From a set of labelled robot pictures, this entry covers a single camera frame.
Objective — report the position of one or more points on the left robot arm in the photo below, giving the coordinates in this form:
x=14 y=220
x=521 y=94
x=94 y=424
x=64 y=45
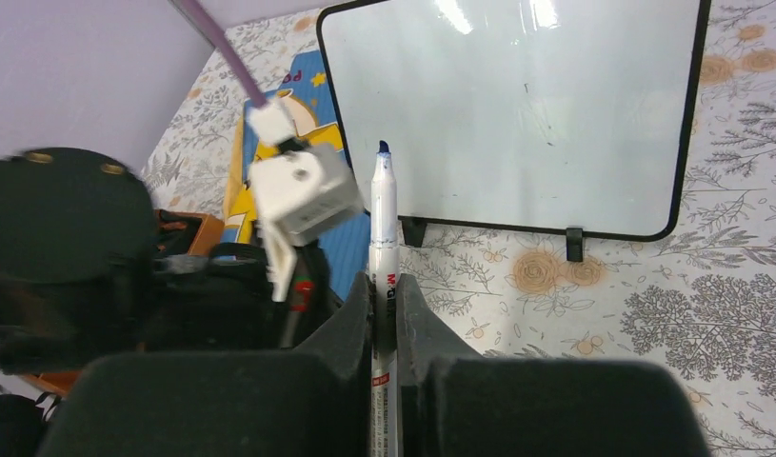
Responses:
x=77 y=260

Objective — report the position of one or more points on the black framed whiteboard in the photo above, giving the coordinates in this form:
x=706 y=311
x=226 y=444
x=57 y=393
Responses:
x=563 y=117

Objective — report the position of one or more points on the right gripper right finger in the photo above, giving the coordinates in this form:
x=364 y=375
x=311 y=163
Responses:
x=457 y=402

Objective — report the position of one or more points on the white whiteboard marker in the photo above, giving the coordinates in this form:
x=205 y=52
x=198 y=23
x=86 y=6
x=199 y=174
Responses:
x=383 y=272

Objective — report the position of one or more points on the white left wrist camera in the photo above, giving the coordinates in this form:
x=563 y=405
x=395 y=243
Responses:
x=299 y=193

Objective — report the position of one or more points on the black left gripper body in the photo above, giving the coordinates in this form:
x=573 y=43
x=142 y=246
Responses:
x=223 y=301

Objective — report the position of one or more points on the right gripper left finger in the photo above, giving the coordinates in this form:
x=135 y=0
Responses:
x=312 y=400

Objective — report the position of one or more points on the floral tablecloth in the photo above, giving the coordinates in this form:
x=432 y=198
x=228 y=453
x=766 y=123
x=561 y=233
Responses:
x=701 y=301

